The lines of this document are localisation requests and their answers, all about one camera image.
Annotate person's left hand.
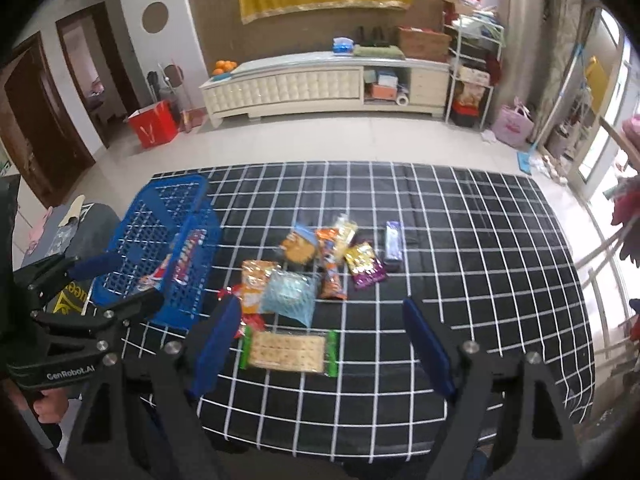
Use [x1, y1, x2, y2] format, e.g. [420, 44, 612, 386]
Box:
[2, 379, 71, 426]

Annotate blue plastic basket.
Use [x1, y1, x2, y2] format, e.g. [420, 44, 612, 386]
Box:
[91, 173, 222, 331]

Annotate light blue mesh packet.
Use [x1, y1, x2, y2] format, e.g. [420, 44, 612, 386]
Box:
[261, 270, 321, 325]

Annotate yellow snack packet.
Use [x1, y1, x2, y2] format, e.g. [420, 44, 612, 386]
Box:
[330, 215, 359, 261]

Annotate red and blue snack packet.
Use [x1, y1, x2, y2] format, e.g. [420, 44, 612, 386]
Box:
[137, 255, 173, 293]
[170, 230, 208, 286]

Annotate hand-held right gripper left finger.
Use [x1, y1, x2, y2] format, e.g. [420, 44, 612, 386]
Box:
[62, 295, 244, 480]

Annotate cracker packet with green ends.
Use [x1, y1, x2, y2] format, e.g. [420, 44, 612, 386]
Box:
[239, 329, 341, 378]

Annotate black white grid tablecloth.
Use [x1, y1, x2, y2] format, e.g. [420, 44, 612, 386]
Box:
[107, 161, 596, 466]

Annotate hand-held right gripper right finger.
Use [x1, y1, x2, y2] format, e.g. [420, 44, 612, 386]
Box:
[402, 297, 584, 480]

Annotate orange snack bar packet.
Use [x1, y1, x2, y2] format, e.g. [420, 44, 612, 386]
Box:
[316, 227, 348, 301]

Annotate red paper bag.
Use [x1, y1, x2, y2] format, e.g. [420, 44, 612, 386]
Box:
[127, 100, 180, 149]

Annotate yellow hanging cloth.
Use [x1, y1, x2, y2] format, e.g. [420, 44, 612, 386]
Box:
[585, 57, 609, 111]

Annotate purple snack packet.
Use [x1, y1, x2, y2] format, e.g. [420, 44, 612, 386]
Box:
[344, 241, 389, 291]

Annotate grey upholstered seat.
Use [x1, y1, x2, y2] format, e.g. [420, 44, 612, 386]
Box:
[22, 202, 122, 271]

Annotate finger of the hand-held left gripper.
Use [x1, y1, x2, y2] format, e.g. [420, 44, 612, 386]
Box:
[31, 288, 166, 356]
[12, 252, 124, 312]

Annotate pink gift bag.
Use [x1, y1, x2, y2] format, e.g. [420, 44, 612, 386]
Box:
[492, 102, 535, 148]

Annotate white TV cabinet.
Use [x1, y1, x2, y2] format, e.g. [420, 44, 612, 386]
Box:
[199, 52, 451, 128]

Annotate brown wooden crate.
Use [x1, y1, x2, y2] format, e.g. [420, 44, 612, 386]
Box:
[397, 26, 452, 61]

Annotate green cushion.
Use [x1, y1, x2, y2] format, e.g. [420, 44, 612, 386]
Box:
[352, 45, 405, 60]

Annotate orange chip packet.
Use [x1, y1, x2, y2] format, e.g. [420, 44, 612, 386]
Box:
[241, 259, 281, 315]

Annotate brown wooden door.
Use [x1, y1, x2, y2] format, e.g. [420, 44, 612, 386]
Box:
[0, 32, 96, 208]

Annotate blue-purple cylindrical can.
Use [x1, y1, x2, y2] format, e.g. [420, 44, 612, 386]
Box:
[384, 221, 405, 274]

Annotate blue mop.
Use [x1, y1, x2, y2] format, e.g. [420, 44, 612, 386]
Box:
[516, 45, 586, 175]

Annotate blue round biscuit packet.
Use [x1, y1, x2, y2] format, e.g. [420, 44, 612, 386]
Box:
[279, 225, 321, 266]

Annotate white metal rack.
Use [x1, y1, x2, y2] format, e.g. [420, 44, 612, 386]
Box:
[444, 14, 506, 128]

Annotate pink hanging clothes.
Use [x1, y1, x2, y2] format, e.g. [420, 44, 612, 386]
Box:
[611, 115, 640, 227]

